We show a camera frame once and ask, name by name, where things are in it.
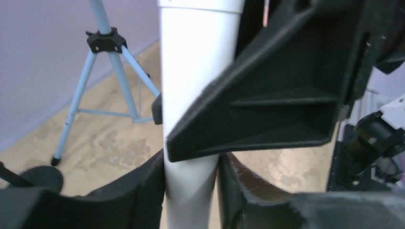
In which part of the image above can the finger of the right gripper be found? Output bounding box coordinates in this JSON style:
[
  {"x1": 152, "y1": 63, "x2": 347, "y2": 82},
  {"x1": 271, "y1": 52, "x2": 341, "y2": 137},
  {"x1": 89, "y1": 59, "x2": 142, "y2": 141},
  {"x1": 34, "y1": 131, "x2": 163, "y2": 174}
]
[
  {"x1": 166, "y1": 0, "x2": 368, "y2": 163},
  {"x1": 151, "y1": 93, "x2": 163, "y2": 125}
]

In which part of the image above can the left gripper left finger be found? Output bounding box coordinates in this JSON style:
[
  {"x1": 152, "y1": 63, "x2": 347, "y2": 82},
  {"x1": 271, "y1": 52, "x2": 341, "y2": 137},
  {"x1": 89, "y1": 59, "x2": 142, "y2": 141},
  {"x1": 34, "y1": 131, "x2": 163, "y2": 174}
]
[{"x1": 0, "y1": 150, "x2": 165, "y2": 229}]

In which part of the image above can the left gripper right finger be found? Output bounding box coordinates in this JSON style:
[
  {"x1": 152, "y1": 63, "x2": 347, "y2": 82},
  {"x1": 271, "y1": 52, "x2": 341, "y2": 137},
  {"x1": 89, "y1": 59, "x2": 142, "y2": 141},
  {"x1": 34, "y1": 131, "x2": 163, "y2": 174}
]
[{"x1": 217, "y1": 153, "x2": 405, "y2": 229}]

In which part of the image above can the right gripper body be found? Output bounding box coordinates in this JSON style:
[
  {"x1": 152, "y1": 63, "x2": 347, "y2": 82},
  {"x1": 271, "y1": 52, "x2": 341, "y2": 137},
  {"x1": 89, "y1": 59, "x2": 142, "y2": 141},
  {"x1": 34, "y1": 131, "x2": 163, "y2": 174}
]
[{"x1": 312, "y1": 0, "x2": 405, "y2": 107}]

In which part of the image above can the light blue music stand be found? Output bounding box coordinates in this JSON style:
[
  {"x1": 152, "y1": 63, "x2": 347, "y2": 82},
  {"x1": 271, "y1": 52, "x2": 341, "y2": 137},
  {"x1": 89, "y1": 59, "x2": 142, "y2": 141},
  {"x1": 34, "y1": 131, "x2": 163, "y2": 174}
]
[{"x1": 50, "y1": 0, "x2": 162, "y2": 167}]

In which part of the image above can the white toy microphone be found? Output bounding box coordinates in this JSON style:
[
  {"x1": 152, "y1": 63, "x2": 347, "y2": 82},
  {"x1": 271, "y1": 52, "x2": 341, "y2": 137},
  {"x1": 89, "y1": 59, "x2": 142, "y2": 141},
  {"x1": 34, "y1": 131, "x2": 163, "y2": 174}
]
[{"x1": 158, "y1": 0, "x2": 245, "y2": 229}]

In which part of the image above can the black mic stand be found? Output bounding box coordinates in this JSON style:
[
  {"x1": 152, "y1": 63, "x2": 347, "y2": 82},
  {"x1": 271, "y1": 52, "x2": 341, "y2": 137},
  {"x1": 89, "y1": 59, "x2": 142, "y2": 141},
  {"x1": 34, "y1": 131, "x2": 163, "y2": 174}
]
[{"x1": 0, "y1": 162, "x2": 64, "y2": 193}]

